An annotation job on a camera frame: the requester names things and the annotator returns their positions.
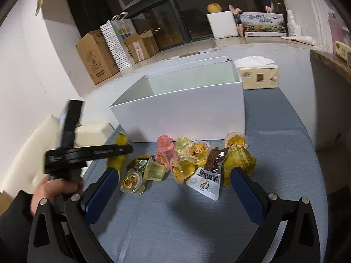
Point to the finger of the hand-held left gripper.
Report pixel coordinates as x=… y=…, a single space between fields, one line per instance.
x=112 y=151

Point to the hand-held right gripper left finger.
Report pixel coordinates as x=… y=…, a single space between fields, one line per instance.
x=102 y=191

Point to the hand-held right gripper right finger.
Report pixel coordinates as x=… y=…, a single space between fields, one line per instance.
x=246 y=197

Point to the yellow snack packet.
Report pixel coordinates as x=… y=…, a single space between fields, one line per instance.
x=120 y=140

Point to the green-yellow snack packet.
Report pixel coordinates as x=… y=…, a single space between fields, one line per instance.
x=241 y=161

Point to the brown snack packet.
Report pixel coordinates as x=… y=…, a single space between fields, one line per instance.
x=215 y=161

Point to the pink jelly cup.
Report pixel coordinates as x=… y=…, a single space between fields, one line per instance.
x=165 y=142

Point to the pile of assorted jelly cups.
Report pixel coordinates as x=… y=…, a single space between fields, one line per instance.
x=197 y=150

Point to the pale jelly cup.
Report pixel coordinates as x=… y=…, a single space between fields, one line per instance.
x=182 y=144

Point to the yellow jelly cup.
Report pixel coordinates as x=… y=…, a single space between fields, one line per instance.
x=181 y=171

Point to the white cardboard box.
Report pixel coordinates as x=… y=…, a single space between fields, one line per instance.
x=186 y=112

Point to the person's left forearm dark sleeve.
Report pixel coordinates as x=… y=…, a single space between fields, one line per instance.
x=13 y=224

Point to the person's left hand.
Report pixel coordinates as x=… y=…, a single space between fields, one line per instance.
x=52 y=189

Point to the cream sofa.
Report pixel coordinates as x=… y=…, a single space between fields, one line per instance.
x=33 y=145

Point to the grey-blue tablecloth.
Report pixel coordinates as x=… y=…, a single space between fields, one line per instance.
x=175 y=224

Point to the large brown cardboard box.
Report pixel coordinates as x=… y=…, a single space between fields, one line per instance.
x=96 y=57

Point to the open brown cardboard box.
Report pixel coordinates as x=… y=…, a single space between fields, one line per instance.
x=142 y=46

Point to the dotted white paper bag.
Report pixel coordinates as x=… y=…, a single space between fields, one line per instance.
x=119 y=41

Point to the beige tissue pack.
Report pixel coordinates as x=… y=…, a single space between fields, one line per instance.
x=259 y=78

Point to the wooden counter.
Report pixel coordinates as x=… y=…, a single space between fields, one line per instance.
x=329 y=93

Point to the white paper roll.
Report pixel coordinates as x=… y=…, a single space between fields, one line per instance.
x=299 y=40

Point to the white foam box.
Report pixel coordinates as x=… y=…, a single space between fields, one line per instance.
x=222 y=24

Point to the landscape printed box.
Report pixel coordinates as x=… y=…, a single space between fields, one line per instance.
x=263 y=24

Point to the yellow pomelo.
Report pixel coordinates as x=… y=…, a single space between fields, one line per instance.
x=214 y=7

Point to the white foam pieces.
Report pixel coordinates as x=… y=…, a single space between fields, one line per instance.
x=292 y=23

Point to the pink figure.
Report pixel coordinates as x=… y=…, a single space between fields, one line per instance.
x=271 y=7
x=234 y=10

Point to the pale wall poster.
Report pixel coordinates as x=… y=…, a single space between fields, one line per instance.
x=338 y=27

